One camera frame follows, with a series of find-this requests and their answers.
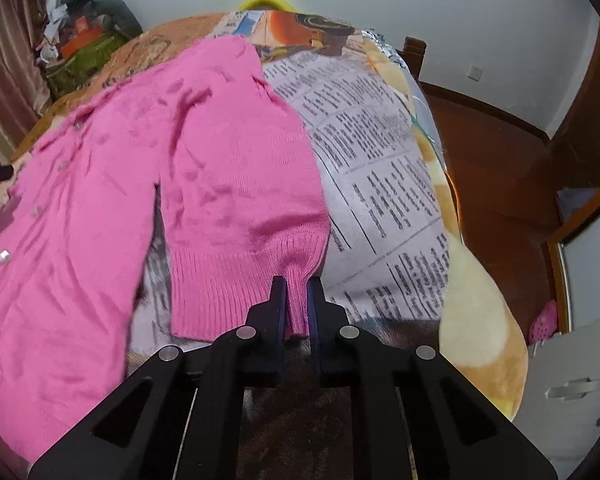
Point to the white cabinet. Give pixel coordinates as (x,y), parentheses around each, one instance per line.
(570,360)

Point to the wooden bed post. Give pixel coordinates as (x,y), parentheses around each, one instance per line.
(415,57)

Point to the newspaper print blanket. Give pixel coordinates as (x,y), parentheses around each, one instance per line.
(375,160)

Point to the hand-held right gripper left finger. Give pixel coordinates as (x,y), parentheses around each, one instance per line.
(281,320)

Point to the green patterned bag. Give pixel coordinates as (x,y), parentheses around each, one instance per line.
(80,67)

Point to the brown curtain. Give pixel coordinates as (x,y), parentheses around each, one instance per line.
(10,60)

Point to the pink knit cardigan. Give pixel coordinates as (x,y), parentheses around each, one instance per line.
(220,160)

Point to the wooden framed panel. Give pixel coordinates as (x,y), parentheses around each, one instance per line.
(555,280)

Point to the brown wooden door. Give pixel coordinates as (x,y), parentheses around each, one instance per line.
(590,110)

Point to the pink clog shoe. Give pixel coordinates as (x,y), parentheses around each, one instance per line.
(544,322)

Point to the orange box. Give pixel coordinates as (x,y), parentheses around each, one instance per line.
(80,37)

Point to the dark grey bag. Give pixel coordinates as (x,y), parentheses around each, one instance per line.
(112,12)

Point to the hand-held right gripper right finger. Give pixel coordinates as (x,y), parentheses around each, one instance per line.
(313,320)

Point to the white wall socket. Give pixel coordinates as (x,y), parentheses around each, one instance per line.
(475,73)

